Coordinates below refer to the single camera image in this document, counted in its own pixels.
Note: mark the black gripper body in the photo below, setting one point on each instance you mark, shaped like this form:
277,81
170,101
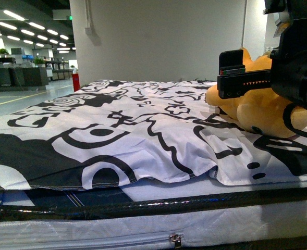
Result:
234,81

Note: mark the orange plush toy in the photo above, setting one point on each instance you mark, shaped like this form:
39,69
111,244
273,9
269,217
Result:
259,111

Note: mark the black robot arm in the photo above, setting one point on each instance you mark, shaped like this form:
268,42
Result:
288,73

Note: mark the black and white patterned sheet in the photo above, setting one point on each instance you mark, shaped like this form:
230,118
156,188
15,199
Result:
113,133

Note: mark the red bin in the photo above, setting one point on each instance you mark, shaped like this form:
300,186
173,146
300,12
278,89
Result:
76,82

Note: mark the white quilted mattress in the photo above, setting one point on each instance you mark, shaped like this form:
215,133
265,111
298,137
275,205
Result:
197,214

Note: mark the green potted plant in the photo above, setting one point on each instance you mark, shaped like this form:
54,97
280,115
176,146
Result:
40,62

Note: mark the dark office counter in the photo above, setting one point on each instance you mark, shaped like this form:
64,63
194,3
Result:
23,77

